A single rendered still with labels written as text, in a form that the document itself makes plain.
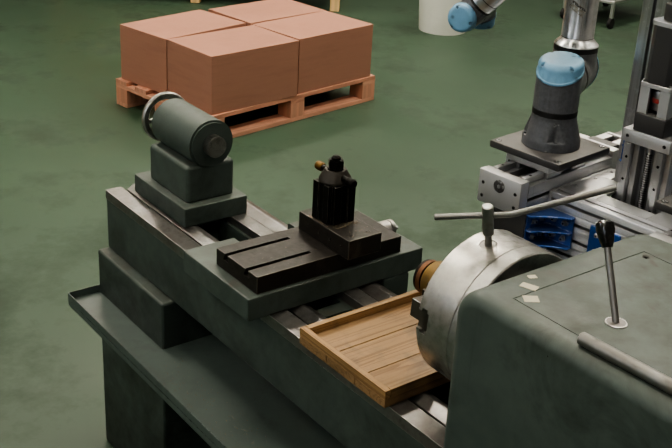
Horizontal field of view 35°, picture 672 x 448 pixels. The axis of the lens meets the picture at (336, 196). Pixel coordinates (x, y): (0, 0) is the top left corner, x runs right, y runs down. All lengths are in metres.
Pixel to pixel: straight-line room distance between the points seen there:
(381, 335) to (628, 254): 0.63
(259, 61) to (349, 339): 3.82
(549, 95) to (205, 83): 3.44
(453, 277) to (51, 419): 1.99
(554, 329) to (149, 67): 4.83
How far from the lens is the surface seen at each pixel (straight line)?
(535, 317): 1.78
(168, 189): 3.03
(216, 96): 5.93
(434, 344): 2.05
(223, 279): 2.53
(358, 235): 2.55
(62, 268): 4.65
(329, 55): 6.46
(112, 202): 3.15
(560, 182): 2.82
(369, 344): 2.37
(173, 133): 2.95
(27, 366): 4.00
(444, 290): 2.02
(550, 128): 2.77
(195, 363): 2.93
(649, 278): 1.97
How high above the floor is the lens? 2.10
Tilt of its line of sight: 23 degrees down
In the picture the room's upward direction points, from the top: 3 degrees clockwise
